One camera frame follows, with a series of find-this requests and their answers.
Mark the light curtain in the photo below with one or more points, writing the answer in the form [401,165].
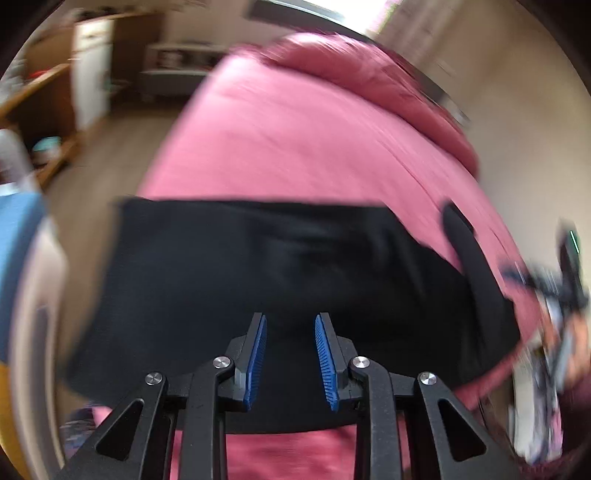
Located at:
[392,21]

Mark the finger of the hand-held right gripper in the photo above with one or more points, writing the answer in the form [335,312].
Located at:
[519,274]

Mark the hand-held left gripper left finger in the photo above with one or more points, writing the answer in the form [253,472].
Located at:
[255,364]

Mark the white printed cloth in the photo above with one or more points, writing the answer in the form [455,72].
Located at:
[531,415]

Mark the low grey shelf bench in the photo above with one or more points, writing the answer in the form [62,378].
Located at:
[178,69]

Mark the grey headboard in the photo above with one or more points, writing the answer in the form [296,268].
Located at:
[445,99]

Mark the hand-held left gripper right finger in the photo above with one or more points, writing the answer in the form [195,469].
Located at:
[324,364]

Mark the teal bowl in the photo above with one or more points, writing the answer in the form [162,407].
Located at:
[46,146]

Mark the white cabinet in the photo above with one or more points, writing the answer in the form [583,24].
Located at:
[92,74]

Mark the blue cloth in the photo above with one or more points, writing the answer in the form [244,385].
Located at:
[18,258]

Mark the wooden shelf desk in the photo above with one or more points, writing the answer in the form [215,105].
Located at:
[41,106]

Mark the pink bed blanket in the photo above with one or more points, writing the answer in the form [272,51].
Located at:
[286,138]

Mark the person's right forearm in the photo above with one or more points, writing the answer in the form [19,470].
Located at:
[577,424]

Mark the pink pillow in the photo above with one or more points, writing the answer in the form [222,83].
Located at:
[369,78]

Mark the black pants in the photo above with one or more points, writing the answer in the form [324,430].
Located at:
[277,267]

